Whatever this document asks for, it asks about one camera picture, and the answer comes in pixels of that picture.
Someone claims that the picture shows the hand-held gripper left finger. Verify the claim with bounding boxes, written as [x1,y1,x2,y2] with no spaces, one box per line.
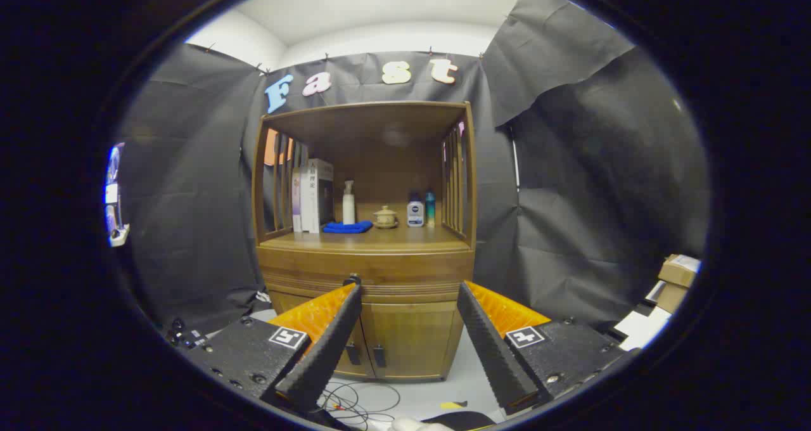
[181,283,363,413]

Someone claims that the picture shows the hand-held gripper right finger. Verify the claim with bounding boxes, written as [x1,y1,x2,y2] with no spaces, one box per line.
[456,281,641,416]

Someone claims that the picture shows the wooden drawer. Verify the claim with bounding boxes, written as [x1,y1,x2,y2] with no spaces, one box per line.
[257,246,476,305]

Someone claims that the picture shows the wooden cabinet door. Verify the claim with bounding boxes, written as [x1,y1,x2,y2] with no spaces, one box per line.
[365,301,465,381]
[335,301,371,378]

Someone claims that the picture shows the wooden countertop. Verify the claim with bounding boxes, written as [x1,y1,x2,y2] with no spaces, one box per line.
[259,222,475,253]

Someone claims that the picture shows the wooden cabinet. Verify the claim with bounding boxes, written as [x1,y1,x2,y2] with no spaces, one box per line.
[252,100,478,381]

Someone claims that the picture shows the black rounded object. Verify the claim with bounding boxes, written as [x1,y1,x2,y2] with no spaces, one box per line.
[421,411,498,431]

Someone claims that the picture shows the white rounded object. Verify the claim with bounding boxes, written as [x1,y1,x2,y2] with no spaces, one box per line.
[388,417,454,431]

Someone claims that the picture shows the blue folded cloth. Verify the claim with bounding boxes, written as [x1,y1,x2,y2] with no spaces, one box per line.
[322,221,374,235]

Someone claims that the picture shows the black floor device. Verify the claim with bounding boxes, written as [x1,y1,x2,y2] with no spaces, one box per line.
[166,319,210,349]

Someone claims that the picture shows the thick white book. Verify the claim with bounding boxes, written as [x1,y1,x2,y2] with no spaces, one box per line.
[300,158,335,234]

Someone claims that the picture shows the cardboard box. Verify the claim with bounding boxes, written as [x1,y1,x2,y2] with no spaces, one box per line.
[659,254,701,288]
[655,282,689,314]

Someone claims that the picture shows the white and blue object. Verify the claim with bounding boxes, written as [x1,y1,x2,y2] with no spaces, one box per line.
[105,143,131,248]

